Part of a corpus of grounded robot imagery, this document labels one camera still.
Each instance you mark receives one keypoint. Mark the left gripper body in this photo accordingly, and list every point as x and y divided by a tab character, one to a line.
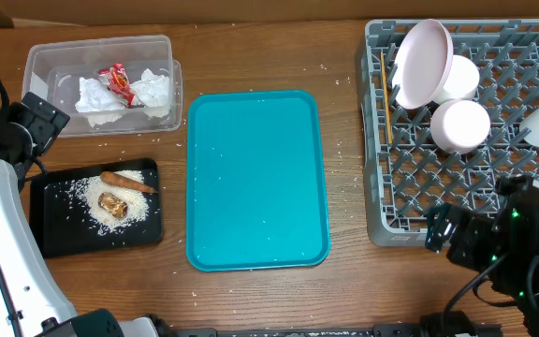
43	123

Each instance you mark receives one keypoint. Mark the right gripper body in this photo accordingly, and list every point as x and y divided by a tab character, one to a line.
475	251

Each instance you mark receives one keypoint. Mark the white napkin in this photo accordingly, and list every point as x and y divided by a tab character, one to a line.
100	105

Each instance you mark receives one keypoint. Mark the red snack wrapper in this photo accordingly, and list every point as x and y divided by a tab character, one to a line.
115	79

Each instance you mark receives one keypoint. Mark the brown fried stick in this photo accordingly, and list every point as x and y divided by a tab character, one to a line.
117	180

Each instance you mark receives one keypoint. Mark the golden fried food piece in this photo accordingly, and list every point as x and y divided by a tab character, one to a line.
113	205

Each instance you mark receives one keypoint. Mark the silver foil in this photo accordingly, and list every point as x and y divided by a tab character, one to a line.
152	92

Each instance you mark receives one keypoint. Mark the wooden chopstick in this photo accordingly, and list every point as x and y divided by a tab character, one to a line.
389	138

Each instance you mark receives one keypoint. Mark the pale green bowl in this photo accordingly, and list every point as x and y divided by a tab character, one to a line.
462	81

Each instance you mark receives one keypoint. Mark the large white plate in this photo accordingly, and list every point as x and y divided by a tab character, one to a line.
423	62

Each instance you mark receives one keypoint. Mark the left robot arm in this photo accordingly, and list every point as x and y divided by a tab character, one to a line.
31	303

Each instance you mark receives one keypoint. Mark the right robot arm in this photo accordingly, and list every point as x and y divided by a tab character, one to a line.
515	274

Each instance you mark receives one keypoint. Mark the grey dishwasher rack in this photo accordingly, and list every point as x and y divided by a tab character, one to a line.
403	180

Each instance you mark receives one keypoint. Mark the clear plastic bin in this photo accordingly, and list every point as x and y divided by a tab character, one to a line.
53	72

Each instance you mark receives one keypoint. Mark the pile of white rice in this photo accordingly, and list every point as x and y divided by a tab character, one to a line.
82	195

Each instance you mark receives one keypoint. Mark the black tray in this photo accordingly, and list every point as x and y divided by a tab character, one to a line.
58	231

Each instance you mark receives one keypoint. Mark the teal serving tray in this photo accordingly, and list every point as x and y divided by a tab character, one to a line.
255	186

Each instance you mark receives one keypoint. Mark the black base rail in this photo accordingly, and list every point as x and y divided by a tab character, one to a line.
380	330

